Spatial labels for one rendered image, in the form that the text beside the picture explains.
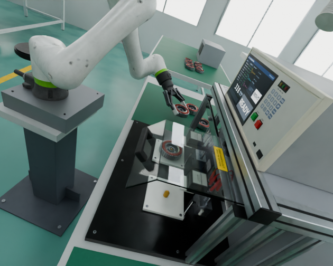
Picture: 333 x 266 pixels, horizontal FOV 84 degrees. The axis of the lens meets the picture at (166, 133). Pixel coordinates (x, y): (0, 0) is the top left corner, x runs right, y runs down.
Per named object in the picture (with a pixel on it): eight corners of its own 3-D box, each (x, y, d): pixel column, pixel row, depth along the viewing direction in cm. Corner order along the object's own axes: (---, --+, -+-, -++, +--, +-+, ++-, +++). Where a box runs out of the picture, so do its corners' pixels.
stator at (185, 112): (168, 110, 119) (170, 105, 117) (177, 106, 127) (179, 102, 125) (181, 120, 115) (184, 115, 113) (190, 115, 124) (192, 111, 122)
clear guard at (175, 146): (125, 188, 42) (130, 171, 38) (144, 128, 61) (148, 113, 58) (253, 224, 46) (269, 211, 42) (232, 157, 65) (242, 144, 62)
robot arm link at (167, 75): (160, 78, 128) (152, 79, 121) (172, 68, 120) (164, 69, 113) (165, 86, 128) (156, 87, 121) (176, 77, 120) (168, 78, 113)
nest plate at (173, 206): (142, 210, 64) (142, 208, 64) (148, 176, 76) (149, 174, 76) (182, 220, 66) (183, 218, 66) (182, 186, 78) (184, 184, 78)
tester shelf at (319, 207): (248, 220, 38) (261, 208, 35) (210, 89, 93) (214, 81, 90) (415, 266, 43) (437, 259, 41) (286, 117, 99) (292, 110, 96)
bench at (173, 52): (130, 118, 238) (145, 61, 195) (151, 72, 388) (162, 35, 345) (208, 143, 252) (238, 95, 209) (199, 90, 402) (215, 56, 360)
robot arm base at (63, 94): (3, 80, 85) (1, 67, 81) (33, 73, 97) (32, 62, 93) (51, 104, 82) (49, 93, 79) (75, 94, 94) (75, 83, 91)
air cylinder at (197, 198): (193, 214, 70) (200, 206, 67) (192, 197, 76) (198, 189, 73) (205, 217, 70) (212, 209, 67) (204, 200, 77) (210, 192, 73)
